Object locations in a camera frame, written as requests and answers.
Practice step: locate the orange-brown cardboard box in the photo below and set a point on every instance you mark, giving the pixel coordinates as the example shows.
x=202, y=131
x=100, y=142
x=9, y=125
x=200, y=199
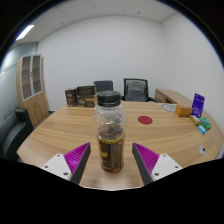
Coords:
x=183, y=110

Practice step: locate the green flat box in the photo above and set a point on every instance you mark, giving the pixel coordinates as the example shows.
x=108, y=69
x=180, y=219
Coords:
x=206, y=123

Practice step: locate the small brown packet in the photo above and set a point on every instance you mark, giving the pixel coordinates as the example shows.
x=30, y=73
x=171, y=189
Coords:
x=194, y=120

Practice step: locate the wooden cabinet with glass doors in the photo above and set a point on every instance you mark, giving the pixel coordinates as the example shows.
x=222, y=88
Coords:
x=35, y=106

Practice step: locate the black mesh-back office chair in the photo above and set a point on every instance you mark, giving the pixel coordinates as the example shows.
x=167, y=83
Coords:
x=150, y=96

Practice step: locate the small blue box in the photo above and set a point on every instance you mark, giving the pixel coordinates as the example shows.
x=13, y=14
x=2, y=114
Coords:
x=201, y=129

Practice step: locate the purple card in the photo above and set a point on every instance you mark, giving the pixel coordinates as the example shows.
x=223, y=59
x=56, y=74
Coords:
x=198, y=105

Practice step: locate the black sofa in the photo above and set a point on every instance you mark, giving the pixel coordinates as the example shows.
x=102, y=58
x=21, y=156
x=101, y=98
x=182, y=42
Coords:
x=13, y=133

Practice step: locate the flat round red coaster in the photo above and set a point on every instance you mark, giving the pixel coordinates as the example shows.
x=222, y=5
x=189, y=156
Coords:
x=145, y=120

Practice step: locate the clear bottle with black cap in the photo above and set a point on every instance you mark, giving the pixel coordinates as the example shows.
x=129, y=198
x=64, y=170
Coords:
x=110, y=150

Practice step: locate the large dark brown carton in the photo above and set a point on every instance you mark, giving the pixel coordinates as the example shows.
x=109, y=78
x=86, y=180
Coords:
x=86, y=96

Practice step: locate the wooden side desk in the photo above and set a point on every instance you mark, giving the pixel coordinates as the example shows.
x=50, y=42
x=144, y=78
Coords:
x=171, y=96

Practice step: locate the small dark brown carton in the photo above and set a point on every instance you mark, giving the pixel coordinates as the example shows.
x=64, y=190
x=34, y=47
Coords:
x=71, y=97

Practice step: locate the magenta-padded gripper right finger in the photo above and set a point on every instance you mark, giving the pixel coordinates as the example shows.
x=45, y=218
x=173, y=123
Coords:
x=146, y=159

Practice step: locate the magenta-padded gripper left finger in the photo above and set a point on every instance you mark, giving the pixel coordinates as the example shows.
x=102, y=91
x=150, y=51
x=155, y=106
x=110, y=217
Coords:
x=77, y=159

